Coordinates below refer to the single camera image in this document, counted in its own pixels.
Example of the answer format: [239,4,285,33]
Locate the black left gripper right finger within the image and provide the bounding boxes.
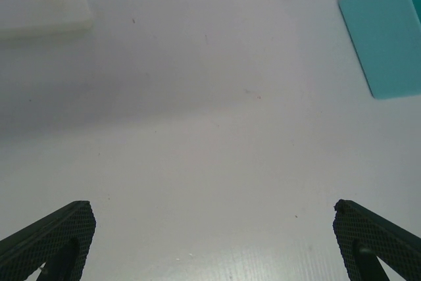
[333,199,420,280]

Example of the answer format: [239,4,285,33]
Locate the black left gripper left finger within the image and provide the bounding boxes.
[1,201,96,280]

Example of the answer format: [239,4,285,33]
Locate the teal plastic bin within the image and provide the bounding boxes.
[339,0,420,99]

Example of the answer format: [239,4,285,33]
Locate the white four-peg fixture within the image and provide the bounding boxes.
[1,0,93,40]

